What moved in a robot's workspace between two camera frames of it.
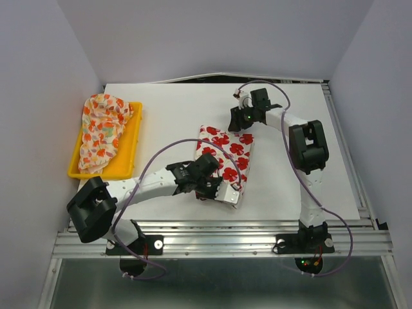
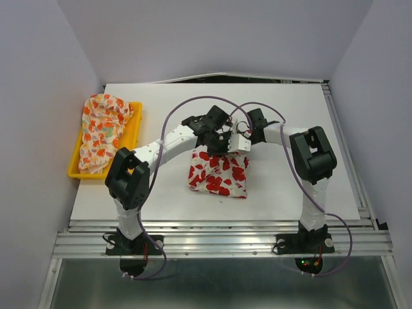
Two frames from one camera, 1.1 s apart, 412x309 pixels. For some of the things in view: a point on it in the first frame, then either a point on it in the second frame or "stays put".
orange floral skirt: x=103 y=118 stays put
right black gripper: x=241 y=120 to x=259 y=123
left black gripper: x=217 y=181 to x=224 y=150
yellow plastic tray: x=123 y=164 stays put
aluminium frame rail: x=236 y=239 stays put
